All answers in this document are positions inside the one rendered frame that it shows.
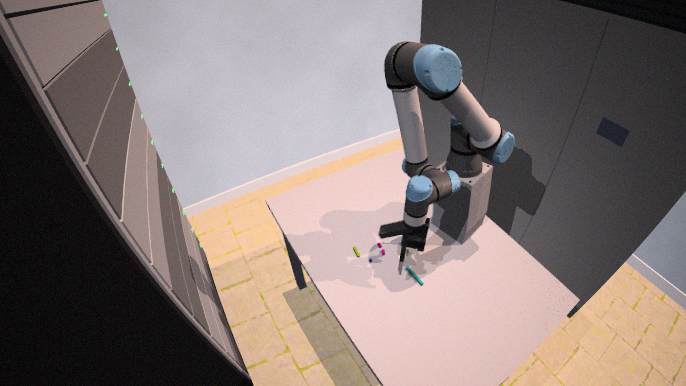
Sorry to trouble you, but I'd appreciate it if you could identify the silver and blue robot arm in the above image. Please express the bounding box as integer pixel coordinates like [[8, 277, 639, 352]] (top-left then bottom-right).
[[378, 41, 515, 239]]

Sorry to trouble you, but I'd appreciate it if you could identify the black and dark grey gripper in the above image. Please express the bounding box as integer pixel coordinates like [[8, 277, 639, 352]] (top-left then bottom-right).
[[398, 218, 430, 275]]

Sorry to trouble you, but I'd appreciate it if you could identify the turquoise rod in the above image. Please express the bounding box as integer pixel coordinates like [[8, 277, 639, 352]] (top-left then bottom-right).
[[406, 267, 424, 286]]

